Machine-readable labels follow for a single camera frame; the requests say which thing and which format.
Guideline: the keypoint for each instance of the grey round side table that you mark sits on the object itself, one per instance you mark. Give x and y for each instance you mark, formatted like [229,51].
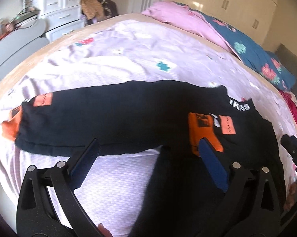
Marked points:
[21,44]

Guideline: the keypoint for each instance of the tan clothes pile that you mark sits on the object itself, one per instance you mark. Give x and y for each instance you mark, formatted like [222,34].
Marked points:
[92,9]

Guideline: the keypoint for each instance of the black bag on floor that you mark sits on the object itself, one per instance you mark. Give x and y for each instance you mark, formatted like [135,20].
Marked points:
[109,8]

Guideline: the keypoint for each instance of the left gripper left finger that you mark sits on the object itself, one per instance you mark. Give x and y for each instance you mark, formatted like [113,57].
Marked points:
[47,205]

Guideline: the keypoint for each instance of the white drawer cabinet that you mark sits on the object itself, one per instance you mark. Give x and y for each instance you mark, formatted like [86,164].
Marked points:
[61,17]

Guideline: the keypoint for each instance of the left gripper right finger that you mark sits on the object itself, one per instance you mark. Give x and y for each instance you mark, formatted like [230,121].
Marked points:
[250,206]

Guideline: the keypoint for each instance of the cream wardrobe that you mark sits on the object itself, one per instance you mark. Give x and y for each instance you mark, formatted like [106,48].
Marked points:
[252,17]

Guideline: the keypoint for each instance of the left hand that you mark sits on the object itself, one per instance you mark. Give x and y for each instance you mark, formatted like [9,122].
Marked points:
[104,231]

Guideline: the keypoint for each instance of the black sweater orange patches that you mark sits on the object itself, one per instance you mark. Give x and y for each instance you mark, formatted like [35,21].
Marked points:
[199,130]

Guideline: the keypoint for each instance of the pink strawberry print sheet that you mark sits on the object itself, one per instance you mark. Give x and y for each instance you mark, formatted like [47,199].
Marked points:
[113,191]

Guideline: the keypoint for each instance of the blue floral pink duvet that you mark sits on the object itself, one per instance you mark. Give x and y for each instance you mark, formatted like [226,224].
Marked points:
[225,36]

